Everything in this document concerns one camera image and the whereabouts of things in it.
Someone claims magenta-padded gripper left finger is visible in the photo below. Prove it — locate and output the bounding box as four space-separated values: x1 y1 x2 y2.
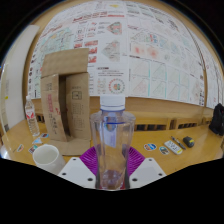
57 146 98 190

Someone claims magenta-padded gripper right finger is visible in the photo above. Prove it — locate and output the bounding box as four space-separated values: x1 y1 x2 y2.
127 146 167 190

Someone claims clear white-capped water bottle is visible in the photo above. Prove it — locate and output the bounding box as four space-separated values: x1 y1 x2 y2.
89 94 137 191

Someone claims round blue sticker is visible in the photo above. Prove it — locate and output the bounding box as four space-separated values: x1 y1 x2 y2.
158 145 171 156
143 143 157 152

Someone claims white ceramic mug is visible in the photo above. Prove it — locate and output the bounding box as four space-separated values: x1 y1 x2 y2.
32 143 67 176

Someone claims white remote control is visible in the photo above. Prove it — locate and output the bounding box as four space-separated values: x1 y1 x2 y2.
164 140 184 156

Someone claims dark pen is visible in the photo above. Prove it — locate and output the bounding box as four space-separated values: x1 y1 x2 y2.
170 135 187 150

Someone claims black tape measure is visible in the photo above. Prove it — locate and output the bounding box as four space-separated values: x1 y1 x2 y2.
182 136 196 149

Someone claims small light blue sticker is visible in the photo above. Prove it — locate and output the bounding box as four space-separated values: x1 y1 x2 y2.
31 137 44 145

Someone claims brown cardboard box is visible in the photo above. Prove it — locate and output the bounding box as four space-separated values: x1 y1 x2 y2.
40 47 92 157

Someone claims red-labelled clear drink bottle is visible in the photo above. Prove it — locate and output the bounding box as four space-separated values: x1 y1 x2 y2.
24 95 41 138

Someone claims black bag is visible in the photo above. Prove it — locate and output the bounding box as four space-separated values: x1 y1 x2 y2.
208 103 224 137

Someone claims white standing air conditioner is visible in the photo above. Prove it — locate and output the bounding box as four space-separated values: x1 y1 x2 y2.
0 24 40 135

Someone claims narrow wall poster with diagrams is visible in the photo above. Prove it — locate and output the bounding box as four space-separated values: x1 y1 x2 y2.
203 49 224 108

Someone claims large wall poster with map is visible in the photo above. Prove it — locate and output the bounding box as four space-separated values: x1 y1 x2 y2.
28 0 208 108

